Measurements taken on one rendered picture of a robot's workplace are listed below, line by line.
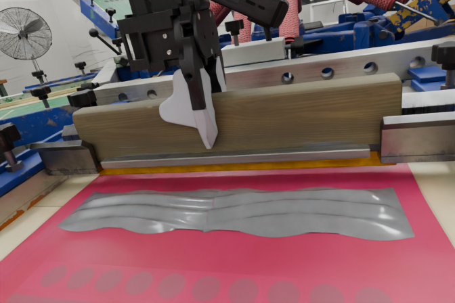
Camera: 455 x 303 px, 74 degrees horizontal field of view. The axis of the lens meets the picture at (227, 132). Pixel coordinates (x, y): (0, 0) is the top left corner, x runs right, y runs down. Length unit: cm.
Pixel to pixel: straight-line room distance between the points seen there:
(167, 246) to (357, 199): 19
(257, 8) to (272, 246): 21
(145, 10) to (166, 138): 15
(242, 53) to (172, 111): 31
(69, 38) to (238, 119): 559
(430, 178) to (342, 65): 26
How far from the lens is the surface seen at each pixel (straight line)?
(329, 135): 33
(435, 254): 28
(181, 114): 33
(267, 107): 32
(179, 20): 31
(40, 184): 49
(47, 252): 37
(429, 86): 50
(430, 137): 34
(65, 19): 584
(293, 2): 86
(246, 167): 37
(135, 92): 65
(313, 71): 55
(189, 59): 29
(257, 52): 60
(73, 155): 45
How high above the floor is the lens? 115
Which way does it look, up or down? 22 degrees down
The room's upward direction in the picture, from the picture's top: 11 degrees counter-clockwise
